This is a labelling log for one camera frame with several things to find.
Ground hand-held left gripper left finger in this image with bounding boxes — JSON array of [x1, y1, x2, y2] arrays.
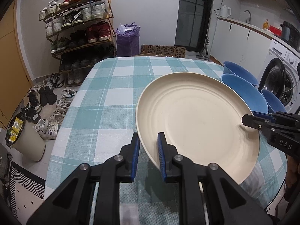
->
[[26, 132, 141, 225]]

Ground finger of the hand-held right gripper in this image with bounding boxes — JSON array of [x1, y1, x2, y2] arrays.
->
[[251, 111, 279, 120], [241, 114, 276, 133]]

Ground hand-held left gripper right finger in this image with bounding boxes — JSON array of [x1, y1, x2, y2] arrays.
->
[[157, 132, 273, 225]]

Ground blue bowl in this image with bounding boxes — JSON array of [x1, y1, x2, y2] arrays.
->
[[223, 61, 259, 87], [261, 89, 287, 114], [221, 74, 269, 113]]

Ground cream round plate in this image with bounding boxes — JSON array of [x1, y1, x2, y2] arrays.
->
[[135, 73, 260, 185]]

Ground person's right hand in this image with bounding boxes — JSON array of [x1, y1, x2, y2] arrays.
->
[[285, 156, 299, 202]]

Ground white washing machine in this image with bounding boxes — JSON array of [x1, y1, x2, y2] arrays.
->
[[258, 41, 300, 115]]

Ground teal checked tablecloth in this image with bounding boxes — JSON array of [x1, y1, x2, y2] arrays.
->
[[44, 56, 287, 225]]

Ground white kitchen base cabinets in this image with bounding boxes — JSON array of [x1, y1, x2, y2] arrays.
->
[[210, 16, 282, 75]]

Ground black pressure cooker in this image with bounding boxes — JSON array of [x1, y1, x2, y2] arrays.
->
[[280, 21, 300, 50]]

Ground red container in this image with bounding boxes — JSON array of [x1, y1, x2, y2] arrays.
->
[[269, 25, 282, 36]]

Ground stick vacuum cleaner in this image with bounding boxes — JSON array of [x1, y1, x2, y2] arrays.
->
[[196, 0, 214, 59]]

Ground brown circle-patterned cardboard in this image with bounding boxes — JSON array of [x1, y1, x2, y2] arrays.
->
[[141, 44, 186, 59]]

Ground pile of loose shoes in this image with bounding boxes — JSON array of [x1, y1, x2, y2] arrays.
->
[[21, 73, 78, 141]]

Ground beige trash bin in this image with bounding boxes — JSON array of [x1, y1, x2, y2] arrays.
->
[[5, 115, 46, 162]]

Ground white electric kettle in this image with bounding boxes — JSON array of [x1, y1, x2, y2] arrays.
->
[[220, 5, 232, 18]]

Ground black and white patterned rug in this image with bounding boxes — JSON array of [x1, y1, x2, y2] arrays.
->
[[7, 160, 46, 216]]

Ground purple bag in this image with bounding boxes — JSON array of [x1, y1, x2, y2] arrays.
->
[[116, 23, 141, 58]]

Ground black glass door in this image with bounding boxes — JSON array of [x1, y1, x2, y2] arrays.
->
[[175, 0, 214, 52]]

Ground wooden shoe rack with shoes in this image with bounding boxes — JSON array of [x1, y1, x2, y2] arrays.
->
[[39, 0, 116, 85]]

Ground yellow wooden door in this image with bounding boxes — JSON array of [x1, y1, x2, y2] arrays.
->
[[0, 0, 33, 129]]

